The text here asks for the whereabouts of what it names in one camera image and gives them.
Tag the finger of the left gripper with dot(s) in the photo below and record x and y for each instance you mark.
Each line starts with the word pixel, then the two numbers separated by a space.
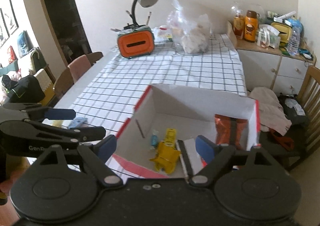
pixel 46 112
pixel 85 134

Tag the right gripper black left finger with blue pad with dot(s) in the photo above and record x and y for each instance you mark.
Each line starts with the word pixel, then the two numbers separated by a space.
pixel 94 158

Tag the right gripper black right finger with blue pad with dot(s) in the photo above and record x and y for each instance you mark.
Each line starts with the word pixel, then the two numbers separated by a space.
pixel 217 158

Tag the yellow snack packet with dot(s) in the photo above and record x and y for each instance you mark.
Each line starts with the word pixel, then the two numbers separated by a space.
pixel 167 154

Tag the green snack packet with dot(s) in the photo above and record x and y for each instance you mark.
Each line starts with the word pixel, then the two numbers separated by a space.
pixel 191 161

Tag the orange foil snack bag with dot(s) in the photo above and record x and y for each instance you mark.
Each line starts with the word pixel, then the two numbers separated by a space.
pixel 237 132

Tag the brown wooden chair left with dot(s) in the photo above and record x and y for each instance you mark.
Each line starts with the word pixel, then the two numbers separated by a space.
pixel 63 83

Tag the white black checkered tablecloth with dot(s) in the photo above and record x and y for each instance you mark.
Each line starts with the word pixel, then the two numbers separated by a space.
pixel 106 95

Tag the white red cardboard box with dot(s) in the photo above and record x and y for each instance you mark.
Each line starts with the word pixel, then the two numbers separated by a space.
pixel 188 110

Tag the blue wrapped candy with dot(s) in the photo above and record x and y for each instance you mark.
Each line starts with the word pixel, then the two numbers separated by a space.
pixel 154 139

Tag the pink cushioned chair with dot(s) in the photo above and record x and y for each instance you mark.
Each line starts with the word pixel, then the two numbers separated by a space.
pixel 78 67

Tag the beige cloth on chair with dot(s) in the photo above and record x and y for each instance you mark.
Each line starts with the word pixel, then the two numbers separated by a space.
pixel 270 110

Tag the black bag on chair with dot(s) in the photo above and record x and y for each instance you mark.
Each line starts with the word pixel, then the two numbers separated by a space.
pixel 293 110

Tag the white wooden cabinet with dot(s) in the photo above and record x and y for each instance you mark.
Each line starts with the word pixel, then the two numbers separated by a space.
pixel 270 68

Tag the wooden chair right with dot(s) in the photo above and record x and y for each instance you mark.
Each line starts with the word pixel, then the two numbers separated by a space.
pixel 308 98

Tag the orange tissue box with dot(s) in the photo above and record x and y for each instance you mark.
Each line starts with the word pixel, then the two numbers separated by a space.
pixel 136 42

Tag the clear plastic bag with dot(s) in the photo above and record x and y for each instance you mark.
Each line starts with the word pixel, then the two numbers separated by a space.
pixel 190 34

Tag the clear water bottle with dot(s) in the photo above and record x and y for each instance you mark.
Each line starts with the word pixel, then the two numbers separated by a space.
pixel 294 42

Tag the orange thermos bottle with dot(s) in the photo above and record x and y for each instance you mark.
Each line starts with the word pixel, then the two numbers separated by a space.
pixel 251 26

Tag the amber glass bottle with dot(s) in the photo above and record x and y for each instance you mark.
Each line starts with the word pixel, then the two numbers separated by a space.
pixel 238 24

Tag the yellow tissue box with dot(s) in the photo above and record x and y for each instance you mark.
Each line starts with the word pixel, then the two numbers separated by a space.
pixel 285 31

